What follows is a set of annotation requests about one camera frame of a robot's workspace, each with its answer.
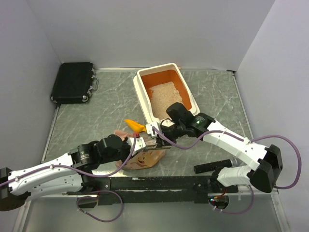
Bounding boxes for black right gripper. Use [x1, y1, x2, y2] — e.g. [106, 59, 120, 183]
[156, 122, 186, 148]

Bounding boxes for pink cat litter bag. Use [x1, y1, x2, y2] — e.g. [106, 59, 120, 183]
[114, 130, 166, 170]

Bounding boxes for yellow plastic litter scoop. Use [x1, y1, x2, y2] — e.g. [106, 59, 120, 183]
[124, 119, 147, 133]

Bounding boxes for white orange litter box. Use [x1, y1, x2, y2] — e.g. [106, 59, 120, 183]
[133, 63, 200, 123]

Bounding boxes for metal bag clip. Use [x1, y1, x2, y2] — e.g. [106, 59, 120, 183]
[142, 143, 160, 152]

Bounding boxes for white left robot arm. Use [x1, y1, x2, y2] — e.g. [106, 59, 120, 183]
[0, 134, 146, 212]

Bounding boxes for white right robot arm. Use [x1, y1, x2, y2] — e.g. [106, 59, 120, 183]
[146, 102, 283, 193]

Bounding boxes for clean litter granules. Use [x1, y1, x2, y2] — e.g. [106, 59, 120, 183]
[150, 82, 183, 119]

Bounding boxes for black hard case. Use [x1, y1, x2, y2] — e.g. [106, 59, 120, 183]
[50, 62, 99, 104]

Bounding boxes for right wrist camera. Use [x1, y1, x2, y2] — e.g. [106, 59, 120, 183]
[145, 122, 159, 138]

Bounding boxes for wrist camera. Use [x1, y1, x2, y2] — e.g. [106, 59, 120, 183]
[145, 122, 159, 138]
[127, 132, 146, 155]

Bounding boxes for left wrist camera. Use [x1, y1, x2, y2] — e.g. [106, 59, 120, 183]
[127, 132, 146, 155]

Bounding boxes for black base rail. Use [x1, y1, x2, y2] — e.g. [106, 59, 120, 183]
[67, 176, 239, 205]

